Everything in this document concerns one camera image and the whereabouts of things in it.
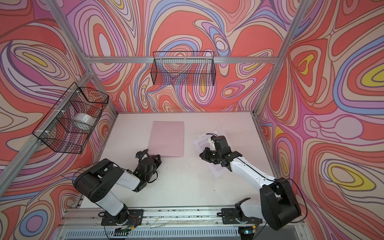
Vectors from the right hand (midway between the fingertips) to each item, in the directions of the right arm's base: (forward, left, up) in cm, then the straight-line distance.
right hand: (201, 157), depth 84 cm
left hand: (+6, +23, -5) cm, 25 cm away
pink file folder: (+19, +22, -8) cm, 31 cm away
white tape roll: (+10, +58, +23) cm, 63 cm away
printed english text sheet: (+16, -1, -8) cm, 19 cm away
